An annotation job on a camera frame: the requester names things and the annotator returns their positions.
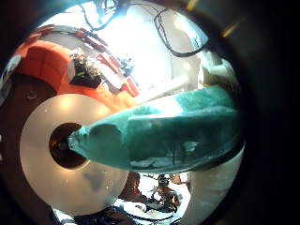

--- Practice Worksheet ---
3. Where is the orange sofa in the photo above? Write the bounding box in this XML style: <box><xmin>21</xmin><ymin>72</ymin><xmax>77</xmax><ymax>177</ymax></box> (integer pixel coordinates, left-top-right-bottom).
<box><xmin>13</xmin><ymin>39</ymin><xmax>138</xmax><ymax>114</ymax></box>

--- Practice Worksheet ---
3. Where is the black planter with flowers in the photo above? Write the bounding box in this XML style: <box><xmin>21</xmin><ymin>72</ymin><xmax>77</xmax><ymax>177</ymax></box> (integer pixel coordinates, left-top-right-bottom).
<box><xmin>68</xmin><ymin>50</ymin><xmax>103</xmax><ymax>90</ymax></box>

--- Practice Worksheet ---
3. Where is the orange-red cushion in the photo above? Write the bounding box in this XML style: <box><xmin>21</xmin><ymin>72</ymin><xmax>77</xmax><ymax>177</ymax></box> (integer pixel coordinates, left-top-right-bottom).
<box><xmin>120</xmin><ymin>76</ymin><xmax>141</xmax><ymax>98</ymax></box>

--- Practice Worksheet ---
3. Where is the black cable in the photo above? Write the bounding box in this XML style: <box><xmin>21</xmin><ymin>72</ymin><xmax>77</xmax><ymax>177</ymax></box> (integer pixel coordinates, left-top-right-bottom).
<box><xmin>153</xmin><ymin>7</ymin><xmax>210</xmax><ymax>59</ymax></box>
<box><xmin>78</xmin><ymin>0</ymin><xmax>129</xmax><ymax>32</ymax></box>

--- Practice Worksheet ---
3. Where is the gold metal vase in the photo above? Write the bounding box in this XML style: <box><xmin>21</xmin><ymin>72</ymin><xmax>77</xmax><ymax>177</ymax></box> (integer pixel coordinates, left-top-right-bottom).
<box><xmin>48</xmin><ymin>122</ymin><xmax>91</xmax><ymax>171</ymax></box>

